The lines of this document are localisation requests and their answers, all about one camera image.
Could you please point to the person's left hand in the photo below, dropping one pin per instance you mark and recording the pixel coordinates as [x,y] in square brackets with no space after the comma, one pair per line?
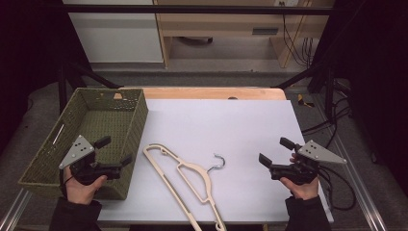
[81,192]

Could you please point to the black metal stand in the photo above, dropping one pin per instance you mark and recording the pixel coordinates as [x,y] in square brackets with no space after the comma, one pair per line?
[328,93]
[62,93]

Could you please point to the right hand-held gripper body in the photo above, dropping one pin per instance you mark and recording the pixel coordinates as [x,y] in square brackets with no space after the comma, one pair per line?
[295,171]

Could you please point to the light wooden desk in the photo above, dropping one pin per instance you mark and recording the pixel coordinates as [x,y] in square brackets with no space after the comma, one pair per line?
[224,24]

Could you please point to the black curtain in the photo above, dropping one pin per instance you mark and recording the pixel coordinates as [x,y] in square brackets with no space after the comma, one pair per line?
[378,64]
[32,48]

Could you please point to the black horizontal metal bar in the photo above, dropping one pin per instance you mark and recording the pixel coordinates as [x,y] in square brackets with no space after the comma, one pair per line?
[192,9]

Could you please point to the white table cover sheet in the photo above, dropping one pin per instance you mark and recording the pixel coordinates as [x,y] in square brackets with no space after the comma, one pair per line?
[224,128]

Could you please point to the green woven basket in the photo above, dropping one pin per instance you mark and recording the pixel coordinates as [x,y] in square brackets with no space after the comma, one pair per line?
[106,118]

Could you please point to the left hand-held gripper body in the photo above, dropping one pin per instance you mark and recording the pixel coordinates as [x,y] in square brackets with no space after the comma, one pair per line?
[96,171]

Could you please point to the aluminium rail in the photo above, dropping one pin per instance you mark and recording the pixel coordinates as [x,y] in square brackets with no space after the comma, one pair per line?
[362,195]
[14,210]

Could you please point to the yellow and black tool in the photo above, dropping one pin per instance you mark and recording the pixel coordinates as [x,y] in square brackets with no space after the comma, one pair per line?
[301,100]

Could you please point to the white cabinet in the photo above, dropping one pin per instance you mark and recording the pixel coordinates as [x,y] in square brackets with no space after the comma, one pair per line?
[122,38]

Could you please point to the person's right hand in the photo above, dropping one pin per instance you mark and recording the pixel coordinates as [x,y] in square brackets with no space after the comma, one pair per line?
[303,192]

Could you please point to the grey desk label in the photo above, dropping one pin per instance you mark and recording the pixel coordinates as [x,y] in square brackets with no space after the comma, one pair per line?
[264,31]

